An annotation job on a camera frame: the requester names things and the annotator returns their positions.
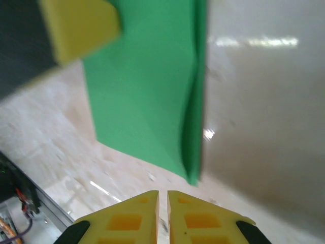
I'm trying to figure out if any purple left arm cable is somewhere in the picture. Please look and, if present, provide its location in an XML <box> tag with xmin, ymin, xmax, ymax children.
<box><xmin>0</xmin><ymin>216</ymin><xmax>35</xmax><ymax>244</ymax></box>

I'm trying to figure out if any green paper sheet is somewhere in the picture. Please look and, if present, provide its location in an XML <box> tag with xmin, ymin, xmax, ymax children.
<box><xmin>82</xmin><ymin>0</ymin><xmax>209</xmax><ymax>188</ymax></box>

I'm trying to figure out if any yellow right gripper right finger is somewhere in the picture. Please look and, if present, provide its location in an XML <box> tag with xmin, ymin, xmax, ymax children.
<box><xmin>167</xmin><ymin>190</ymin><xmax>270</xmax><ymax>244</ymax></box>

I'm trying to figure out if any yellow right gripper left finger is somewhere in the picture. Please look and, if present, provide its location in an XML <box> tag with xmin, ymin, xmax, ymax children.
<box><xmin>57</xmin><ymin>190</ymin><xmax>160</xmax><ymax>244</ymax></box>

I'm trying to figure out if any orange wire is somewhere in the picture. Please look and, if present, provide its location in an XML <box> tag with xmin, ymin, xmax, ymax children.
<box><xmin>0</xmin><ymin>216</ymin><xmax>20</xmax><ymax>241</ymax></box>

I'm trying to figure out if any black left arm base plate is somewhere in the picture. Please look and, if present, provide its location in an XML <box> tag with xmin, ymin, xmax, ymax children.
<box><xmin>0</xmin><ymin>151</ymin><xmax>43</xmax><ymax>217</ymax></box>

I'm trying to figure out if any red left base wire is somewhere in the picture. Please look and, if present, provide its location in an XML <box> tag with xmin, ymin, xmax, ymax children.
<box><xmin>15</xmin><ymin>187</ymin><xmax>35</xmax><ymax>213</ymax></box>

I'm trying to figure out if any aluminium mounting rail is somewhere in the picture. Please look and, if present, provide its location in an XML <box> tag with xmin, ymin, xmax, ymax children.
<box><xmin>31</xmin><ymin>181</ymin><xmax>76</xmax><ymax>231</ymax></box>

